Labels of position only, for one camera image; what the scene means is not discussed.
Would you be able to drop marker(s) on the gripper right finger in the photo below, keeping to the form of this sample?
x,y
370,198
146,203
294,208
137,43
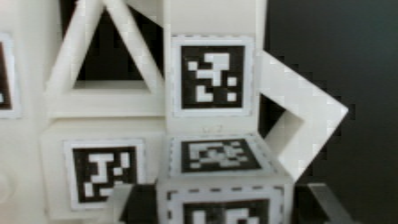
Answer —
x,y
317,206

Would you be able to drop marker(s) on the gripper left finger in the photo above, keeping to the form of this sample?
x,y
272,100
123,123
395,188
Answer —
x,y
130,206

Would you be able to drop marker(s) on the white chair seat part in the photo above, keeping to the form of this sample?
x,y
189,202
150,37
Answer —
x,y
100,153

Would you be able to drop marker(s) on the white chair back frame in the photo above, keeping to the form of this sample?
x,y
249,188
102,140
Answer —
x,y
146,59

